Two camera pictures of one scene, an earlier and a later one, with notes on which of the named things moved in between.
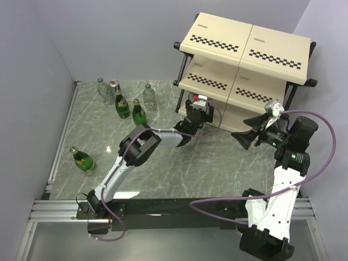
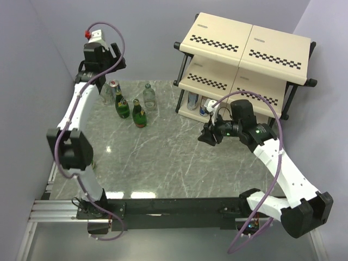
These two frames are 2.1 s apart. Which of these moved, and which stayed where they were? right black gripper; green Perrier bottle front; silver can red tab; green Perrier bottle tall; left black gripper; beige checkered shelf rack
Moved: left black gripper; right black gripper
Stayed: green Perrier bottle tall; beige checkered shelf rack; green Perrier bottle front; silver can red tab
